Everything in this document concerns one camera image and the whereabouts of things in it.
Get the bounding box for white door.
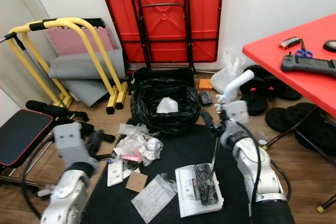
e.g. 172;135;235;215
0;0;31;33

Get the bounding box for white printed tag card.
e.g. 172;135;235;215
107;160;129;187

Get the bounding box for black floor mat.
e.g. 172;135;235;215
79;124;250;224

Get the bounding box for yellow steel dip bar frame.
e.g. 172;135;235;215
5;17;130;115

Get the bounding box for pink foam puzzle mat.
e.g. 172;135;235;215
46;27;113;57

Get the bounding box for white plastic bag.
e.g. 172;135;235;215
210;51;245;96

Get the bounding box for folding hex key set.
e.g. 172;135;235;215
279;36;301;50

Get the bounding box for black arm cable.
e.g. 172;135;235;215
22;135;56;219
239;122;292;196

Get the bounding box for folded red table black frame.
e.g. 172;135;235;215
96;0;225;65

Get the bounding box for red standing table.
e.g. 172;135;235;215
243;12;336;213

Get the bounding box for brown cardboard square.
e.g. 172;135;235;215
126;170;149;193

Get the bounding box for black handheld controller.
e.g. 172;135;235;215
281;54;336;77

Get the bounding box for black bag-lined trash bin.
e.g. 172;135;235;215
130;68;201;134

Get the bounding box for small pink wrapper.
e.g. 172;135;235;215
126;154;145;163

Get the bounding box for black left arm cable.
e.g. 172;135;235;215
22;135;56;219

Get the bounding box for black padded workout bench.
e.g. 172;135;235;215
0;100;85;204

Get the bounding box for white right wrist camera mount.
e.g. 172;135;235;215
222;100;250;127

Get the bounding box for long-handled white dustpan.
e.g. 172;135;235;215
176;69;255;218

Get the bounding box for black weight plate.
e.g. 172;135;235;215
241;66;274;114
286;103;321;130
268;74;302;101
294;122;336;156
265;108;295;133

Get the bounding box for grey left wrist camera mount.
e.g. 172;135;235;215
55;122;97;171

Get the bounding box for small white round gadget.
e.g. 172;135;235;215
144;137;163;159

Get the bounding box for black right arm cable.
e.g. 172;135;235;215
239;122;292;196

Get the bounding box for blue-handled scissors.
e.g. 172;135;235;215
295;49;314;59

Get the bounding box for clear bubble wrap sheet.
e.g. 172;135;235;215
131;174;178;223

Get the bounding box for small orange box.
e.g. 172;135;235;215
198;79;213;91

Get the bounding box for black foam puzzle mat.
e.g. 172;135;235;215
68;18;108;29

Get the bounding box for black tape roll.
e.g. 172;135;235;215
323;39;336;53

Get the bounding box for crumpled white plastic scrap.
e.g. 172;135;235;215
156;97;179;114

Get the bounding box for clear plastic wrap pile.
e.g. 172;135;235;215
114;123;150;154

